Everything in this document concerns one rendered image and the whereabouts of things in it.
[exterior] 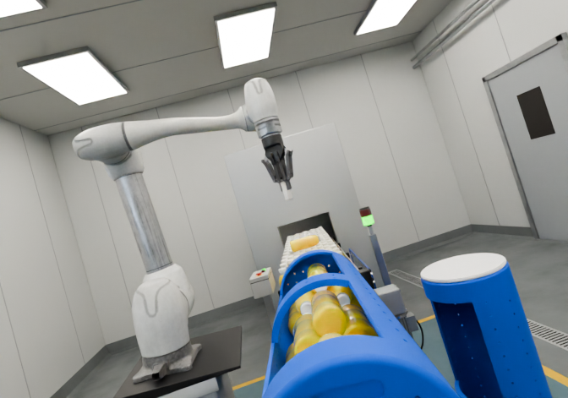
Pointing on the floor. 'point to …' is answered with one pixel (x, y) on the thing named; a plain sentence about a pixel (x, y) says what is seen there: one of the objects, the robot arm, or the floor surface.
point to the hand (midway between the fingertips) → (286, 190)
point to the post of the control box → (270, 308)
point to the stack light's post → (379, 259)
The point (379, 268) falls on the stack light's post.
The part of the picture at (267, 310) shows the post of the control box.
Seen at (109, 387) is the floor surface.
